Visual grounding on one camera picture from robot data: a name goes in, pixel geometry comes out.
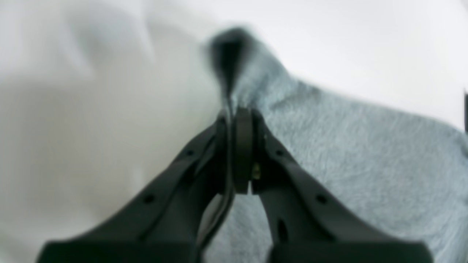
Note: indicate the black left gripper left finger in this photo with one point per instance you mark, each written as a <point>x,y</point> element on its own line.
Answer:
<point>172,219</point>

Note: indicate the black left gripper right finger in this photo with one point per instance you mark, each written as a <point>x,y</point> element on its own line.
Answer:
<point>308,224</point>

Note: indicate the grey t-shirt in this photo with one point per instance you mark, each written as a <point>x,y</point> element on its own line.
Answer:
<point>401,173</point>

